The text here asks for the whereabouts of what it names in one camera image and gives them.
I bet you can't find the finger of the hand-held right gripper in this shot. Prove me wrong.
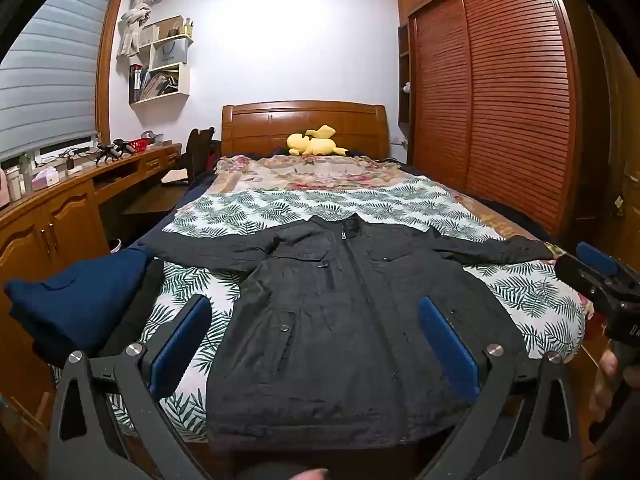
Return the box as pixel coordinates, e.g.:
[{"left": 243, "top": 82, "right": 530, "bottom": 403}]
[
  {"left": 575, "top": 241, "right": 640, "bottom": 286},
  {"left": 555, "top": 254, "right": 608, "bottom": 306}
]

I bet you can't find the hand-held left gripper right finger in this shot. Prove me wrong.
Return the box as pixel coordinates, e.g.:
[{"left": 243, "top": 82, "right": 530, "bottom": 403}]
[{"left": 417, "top": 296, "right": 583, "bottom": 480}]

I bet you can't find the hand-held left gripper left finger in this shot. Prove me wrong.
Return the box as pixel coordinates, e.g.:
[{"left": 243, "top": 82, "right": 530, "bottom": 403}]
[{"left": 47, "top": 294, "right": 213, "bottom": 480}]

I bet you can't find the black jacket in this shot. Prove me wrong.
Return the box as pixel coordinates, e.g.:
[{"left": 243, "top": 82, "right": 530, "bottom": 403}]
[{"left": 142, "top": 212, "right": 556, "bottom": 453}]

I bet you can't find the person's right forearm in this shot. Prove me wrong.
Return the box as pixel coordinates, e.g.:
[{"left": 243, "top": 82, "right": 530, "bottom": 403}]
[{"left": 587, "top": 375, "right": 640, "bottom": 480}]

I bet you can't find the person's right hand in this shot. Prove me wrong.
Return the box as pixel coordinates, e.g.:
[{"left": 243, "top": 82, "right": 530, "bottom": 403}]
[{"left": 589, "top": 347, "right": 621, "bottom": 423}]

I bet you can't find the folded navy blue garment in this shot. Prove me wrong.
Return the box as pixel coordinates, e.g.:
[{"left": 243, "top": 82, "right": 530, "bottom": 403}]
[{"left": 4, "top": 247, "right": 153, "bottom": 361}]

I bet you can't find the dark wooden door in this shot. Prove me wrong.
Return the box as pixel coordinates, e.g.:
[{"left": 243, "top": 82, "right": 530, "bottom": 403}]
[{"left": 582, "top": 0, "right": 640, "bottom": 261}]

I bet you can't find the bed with leaf-print blanket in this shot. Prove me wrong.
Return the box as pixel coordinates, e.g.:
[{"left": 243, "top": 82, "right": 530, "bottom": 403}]
[{"left": 107, "top": 176, "right": 586, "bottom": 443}]

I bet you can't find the wooden desk cabinet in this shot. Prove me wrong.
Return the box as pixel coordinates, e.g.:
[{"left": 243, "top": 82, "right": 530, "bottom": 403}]
[{"left": 0, "top": 142, "right": 183, "bottom": 411}]

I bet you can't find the wooden louvred wardrobe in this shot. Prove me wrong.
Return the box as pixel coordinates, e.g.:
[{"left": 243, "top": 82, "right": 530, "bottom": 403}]
[{"left": 397, "top": 0, "right": 586, "bottom": 241}]

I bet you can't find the dark desk chair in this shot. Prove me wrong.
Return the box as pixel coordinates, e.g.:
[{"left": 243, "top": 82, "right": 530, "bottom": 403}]
[{"left": 175, "top": 127, "right": 216, "bottom": 183}]

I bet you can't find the floral blanket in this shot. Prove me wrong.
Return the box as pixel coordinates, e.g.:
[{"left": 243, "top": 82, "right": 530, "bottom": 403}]
[{"left": 207, "top": 154, "right": 596, "bottom": 321}]

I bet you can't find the wooden bed headboard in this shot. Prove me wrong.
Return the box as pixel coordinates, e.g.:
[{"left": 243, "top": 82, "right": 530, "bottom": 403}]
[{"left": 221, "top": 101, "right": 391, "bottom": 161}]

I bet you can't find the yellow plush toy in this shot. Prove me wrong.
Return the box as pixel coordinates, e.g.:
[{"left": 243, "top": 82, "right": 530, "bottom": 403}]
[{"left": 286, "top": 125, "right": 349, "bottom": 157}]

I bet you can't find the row of books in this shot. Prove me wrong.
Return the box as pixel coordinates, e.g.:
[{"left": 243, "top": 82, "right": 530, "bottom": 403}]
[{"left": 130, "top": 64, "right": 179, "bottom": 102}]

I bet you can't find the grey paper bag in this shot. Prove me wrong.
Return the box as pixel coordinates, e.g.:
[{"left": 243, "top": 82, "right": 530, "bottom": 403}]
[{"left": 151, "top": 40, "right": 188, "bottom": 68}]

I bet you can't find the grey window blind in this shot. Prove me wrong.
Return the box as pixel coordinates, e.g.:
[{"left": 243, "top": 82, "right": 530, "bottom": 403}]
[{"left": 0, "top": 0, "right": 113, "bottom": 161}]

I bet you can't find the beige tied curtain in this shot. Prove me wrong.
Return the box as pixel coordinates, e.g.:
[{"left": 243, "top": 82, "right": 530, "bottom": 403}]
[{"left": 116, "top": 0, "right": 166, "bottom": 58}]

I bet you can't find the white wall shelf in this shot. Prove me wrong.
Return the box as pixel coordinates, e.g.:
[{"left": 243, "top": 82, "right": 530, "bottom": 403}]
[{"left": 129, "top": 16, "right": 194, "bottom": 106}]

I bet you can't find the wooden window frame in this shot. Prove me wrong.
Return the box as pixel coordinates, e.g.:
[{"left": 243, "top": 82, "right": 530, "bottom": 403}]
[{"left": 0, "top": 0, "right": 126, "bottom": 166}]

